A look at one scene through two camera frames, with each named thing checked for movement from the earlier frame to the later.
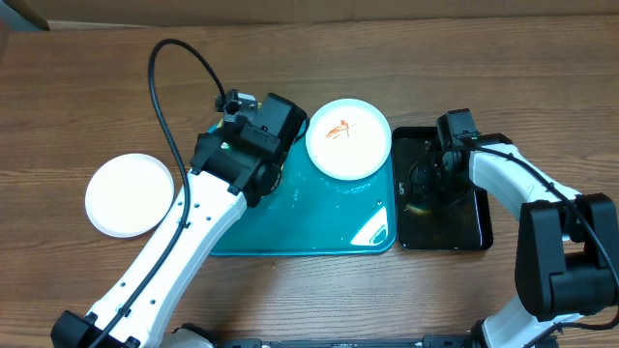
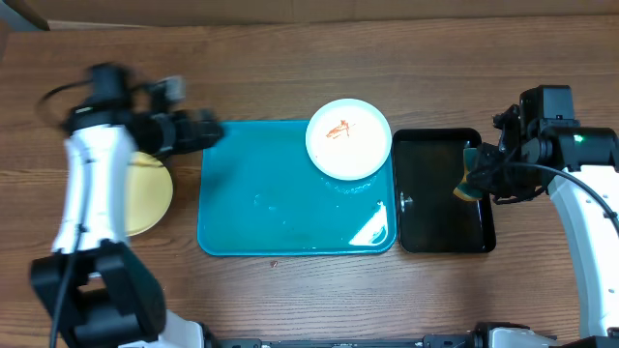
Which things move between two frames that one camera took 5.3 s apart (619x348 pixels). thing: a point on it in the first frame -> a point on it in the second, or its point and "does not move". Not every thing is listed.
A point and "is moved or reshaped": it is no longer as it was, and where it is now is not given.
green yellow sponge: (425, 212) is moved or reshaped
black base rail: (428, 341) does not move
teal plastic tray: (310, 213) does not move
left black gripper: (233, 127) -> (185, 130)
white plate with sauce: (348, 139) does not move
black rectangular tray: (438, 206) does not move
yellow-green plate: (221, 123) -> (148, 193)
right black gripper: (425, 193) -> (480, 176)
